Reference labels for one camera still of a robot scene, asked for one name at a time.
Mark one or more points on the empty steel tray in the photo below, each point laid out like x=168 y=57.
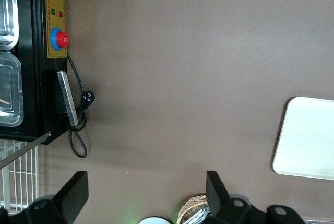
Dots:
x=7 y=12

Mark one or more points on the black tray sealing machine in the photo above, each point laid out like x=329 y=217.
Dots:
x=31 y=77

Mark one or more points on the steel tray with wooden stick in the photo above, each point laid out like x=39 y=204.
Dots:
x=10 y=88

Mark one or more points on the oval wicker basket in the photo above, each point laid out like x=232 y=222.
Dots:
x=191 y=204

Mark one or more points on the small wooden stick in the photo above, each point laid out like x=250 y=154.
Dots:
x=4 y=101

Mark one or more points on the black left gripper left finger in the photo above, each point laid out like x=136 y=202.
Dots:
x=75 y=195

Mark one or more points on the cream plastic serving tray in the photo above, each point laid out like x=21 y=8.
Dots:
x=308 y=138

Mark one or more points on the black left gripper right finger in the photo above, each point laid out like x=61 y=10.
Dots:
x=216 y=195

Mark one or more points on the aluminium foil container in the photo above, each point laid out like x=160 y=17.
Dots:
x=199 y=216

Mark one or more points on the long silver metal bar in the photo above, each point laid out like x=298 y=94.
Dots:
x=23 y=151

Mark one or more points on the red emergency stop button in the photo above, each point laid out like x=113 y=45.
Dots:
x=62 y=39

